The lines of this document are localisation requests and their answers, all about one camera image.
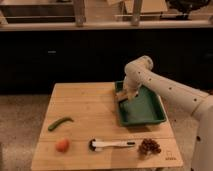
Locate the white black brush tool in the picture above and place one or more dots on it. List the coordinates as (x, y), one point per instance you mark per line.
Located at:
(98, 145)

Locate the orange round fruit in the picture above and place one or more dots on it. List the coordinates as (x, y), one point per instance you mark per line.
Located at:
(62, 145)

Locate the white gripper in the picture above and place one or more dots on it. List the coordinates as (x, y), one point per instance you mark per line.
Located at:
(130, 87)

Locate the green pea pod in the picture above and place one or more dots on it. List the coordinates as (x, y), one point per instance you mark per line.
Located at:
(56, 123)

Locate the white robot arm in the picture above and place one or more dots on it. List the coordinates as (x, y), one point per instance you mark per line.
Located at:
(198, 103)

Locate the dark cabinet counter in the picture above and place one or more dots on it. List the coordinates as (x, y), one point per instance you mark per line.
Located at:
(35, 57)

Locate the brown grape bunch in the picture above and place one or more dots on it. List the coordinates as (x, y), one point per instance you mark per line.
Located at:
(149, 146)

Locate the green plastic tray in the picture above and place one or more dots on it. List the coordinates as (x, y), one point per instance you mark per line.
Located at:
(145, 109)

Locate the wooden table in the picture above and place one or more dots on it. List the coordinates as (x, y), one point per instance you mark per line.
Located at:
(93, 108)

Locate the dark rectangular eraser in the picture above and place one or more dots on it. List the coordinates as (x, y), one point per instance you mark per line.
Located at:
(121, 97)

